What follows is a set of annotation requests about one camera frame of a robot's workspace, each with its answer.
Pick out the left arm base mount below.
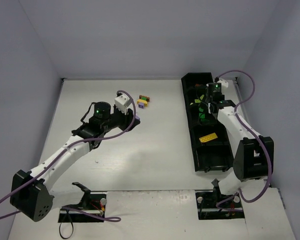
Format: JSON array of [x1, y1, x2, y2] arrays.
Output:
[[57, 182, 107, 223]]

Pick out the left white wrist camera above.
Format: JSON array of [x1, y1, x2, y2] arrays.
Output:
[[114, 92, 132, 115]]

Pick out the yellow long lego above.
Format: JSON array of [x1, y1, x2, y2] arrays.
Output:
[[199, 132, 218, 143]]

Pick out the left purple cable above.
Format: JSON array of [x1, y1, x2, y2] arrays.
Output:
[[0, 89, 138, 223]]

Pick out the black compartment bin row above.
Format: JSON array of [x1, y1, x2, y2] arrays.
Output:
[[181, 72, 234, 173]]

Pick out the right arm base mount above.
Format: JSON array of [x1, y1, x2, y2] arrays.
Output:
[[195, 179, 245, 221]]

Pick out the purple block lego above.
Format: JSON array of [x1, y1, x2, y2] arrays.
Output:
[[138, 103, 146, 109]]

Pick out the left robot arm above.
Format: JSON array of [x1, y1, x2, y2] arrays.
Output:
[[10, 94, 140, 222]]

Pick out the yellow curved lego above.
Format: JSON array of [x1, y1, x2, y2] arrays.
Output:
[[137, 99, 148, 105]]

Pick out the black loop cable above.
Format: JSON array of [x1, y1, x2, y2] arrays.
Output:
[[59, 221, 75, 240]]

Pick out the dark brown lego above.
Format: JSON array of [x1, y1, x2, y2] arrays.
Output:
[[139, 95, 150, 101]]

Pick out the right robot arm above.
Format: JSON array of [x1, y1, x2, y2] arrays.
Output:
[[204, 81, 274, 203]]

